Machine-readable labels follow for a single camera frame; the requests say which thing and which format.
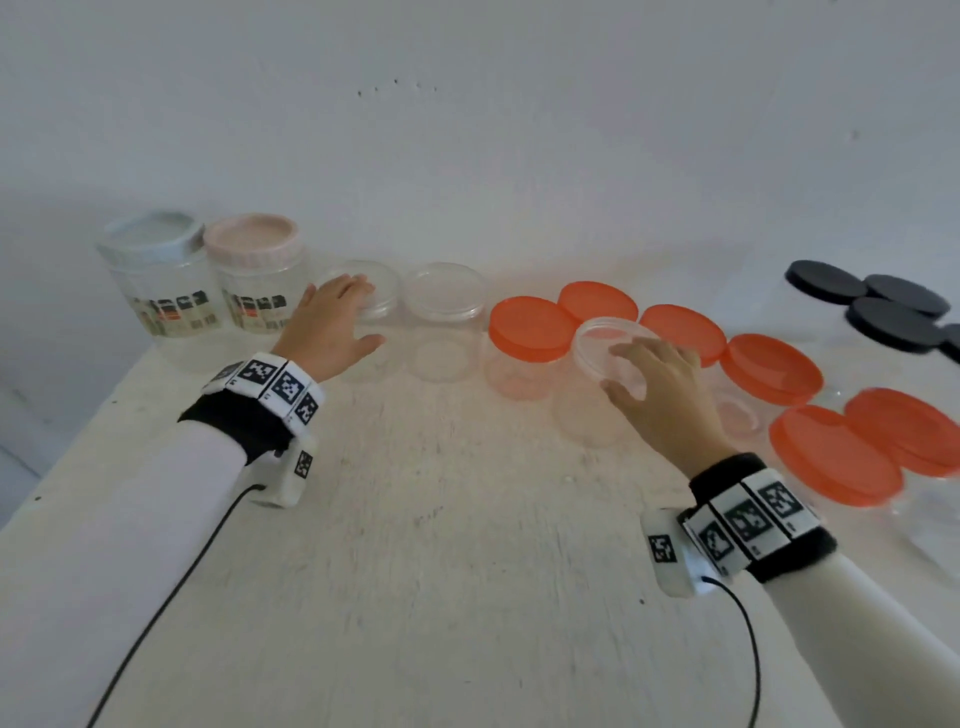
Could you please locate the black left wristband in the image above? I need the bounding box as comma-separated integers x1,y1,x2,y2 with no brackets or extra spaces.
177,387,301,468

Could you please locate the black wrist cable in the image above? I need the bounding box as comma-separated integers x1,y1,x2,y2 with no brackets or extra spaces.
86,483,267,728
701,573,762,728

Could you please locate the left wrist marker band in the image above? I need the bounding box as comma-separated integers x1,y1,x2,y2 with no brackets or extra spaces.
202,352,327,429

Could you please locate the clear jar with blue lid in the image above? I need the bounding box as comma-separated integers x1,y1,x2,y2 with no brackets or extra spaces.
96,210,226,350

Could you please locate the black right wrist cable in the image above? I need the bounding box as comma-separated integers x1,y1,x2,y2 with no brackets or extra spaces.
701,573,762,728

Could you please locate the person's right hand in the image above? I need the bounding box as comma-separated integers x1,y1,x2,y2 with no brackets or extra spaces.
602,337,740,477

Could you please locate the black right wristband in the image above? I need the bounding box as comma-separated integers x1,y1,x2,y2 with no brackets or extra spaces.
688,452,839,585

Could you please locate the wrist marker band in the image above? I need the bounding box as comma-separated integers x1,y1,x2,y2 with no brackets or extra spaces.
202,352,327,429
678,466,822,579

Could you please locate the black wristband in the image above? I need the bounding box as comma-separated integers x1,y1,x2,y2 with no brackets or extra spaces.
688,452,839,585
177,387,301,468

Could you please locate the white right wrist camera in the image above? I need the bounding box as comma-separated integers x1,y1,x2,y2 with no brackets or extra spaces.
641,508,725,599

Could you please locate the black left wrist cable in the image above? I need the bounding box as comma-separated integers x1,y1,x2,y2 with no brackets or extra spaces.
86,483,267,728

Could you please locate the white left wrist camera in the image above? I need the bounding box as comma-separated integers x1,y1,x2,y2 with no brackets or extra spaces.
251,435,320,511

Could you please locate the person's right forearm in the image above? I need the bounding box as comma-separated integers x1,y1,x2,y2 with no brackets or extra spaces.
750,551,960,728

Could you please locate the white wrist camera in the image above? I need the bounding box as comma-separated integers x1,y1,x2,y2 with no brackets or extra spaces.
641,508,725,599
251,435,320,511

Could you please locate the row of orange-lid jars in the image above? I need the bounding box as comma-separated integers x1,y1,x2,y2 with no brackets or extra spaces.
483,281,960,556

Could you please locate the right wrist marker band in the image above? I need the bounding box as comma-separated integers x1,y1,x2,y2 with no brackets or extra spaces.
678,466,822,579

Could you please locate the person's left forearm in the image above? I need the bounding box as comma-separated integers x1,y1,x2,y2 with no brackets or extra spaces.
0,418,252,728

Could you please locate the person's left hand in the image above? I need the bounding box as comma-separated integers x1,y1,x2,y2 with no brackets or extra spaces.
271,273,387,385

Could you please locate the clear jar with pink lid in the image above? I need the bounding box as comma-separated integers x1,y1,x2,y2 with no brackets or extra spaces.
204,213,309,331

